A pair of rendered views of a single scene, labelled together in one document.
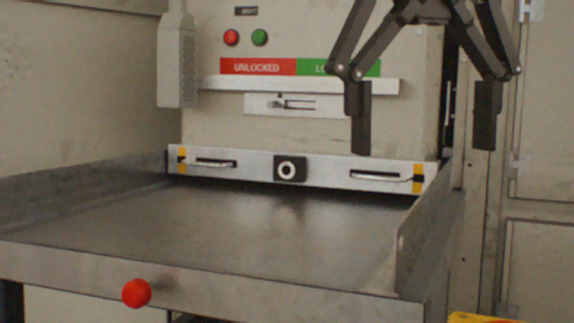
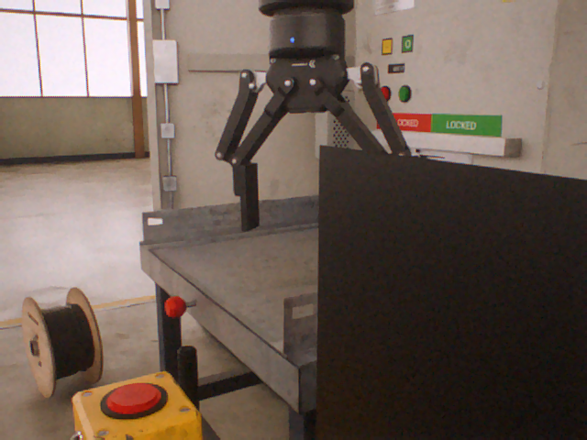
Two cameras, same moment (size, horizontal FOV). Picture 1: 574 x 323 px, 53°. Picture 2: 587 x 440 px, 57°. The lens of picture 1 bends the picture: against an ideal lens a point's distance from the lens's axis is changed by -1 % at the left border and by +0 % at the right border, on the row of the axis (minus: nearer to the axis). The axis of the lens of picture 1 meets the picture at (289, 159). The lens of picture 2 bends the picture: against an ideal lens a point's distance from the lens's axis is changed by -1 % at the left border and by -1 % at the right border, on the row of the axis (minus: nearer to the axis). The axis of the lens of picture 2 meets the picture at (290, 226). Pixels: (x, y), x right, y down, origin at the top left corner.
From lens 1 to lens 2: 0.49 m
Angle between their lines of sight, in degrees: 39
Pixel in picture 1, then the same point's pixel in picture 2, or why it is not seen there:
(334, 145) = not seen: hidden behind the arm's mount
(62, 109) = (271, 155)
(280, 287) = (238, 325)
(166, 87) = (319, 141)
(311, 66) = (443, 122)
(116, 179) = (278, 216)
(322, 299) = (254, 343)
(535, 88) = not seen: outside the picture
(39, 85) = not seen: hidden behind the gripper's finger
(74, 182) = (234, 216)
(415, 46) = (536, 101)
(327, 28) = (457, 82)
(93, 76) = (298, 128)
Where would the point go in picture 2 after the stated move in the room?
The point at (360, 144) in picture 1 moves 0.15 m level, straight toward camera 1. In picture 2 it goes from (244, 220) to (112, 245)
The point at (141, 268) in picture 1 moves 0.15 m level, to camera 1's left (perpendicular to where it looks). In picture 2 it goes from (191, 290) to (135, 271)
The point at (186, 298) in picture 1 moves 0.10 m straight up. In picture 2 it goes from (205, 318) to (203, 253)
